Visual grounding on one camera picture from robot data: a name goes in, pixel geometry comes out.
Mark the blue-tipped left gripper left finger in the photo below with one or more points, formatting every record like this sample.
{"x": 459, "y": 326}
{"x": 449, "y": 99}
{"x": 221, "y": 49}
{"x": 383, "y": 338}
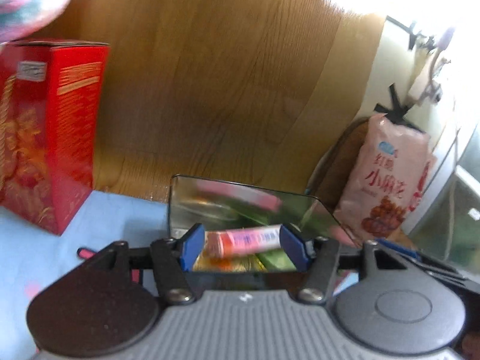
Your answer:
{"x": 171, "y": 260}

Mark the red gift box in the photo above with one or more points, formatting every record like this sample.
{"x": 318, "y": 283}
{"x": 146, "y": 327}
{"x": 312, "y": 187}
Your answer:
{"x": 50, "y": 92}

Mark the pink cartoon pig tablecloth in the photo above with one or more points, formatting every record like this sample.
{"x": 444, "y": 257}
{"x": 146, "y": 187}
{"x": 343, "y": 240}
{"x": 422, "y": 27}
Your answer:
{"x": 32, "y": 259}

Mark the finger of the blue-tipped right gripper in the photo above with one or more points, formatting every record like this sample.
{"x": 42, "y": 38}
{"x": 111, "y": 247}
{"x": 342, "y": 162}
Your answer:
{"x": 423, "y": 261}

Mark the large pink snack bag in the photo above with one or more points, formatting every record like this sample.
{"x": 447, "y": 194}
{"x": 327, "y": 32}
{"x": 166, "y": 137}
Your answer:
{"x": 388, "y": 179}

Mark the clear gold snack packet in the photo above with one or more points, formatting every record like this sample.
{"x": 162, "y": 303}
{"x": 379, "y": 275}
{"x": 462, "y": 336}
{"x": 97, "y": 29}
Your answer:
{"x": 249, "y": 263}

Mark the bright green snack packet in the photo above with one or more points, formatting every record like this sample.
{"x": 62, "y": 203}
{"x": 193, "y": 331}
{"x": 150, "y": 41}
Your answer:
{"x": 276, "y": 261}

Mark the black cardboard storage box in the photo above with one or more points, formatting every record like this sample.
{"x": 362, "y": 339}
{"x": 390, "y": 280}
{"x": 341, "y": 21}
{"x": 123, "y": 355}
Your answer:
{"x": 222, "y": 205}

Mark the pink tube snack packet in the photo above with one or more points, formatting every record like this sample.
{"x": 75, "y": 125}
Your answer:
{"x": 242, "y": 242}

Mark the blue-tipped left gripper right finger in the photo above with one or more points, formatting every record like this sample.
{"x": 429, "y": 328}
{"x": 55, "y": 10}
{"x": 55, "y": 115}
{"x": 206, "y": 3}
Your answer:
{"x": 316, "y": 257}

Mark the wooden headboard panel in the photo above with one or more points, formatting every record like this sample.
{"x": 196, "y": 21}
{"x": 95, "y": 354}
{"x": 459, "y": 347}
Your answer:
{"x": 253, "y": 91}

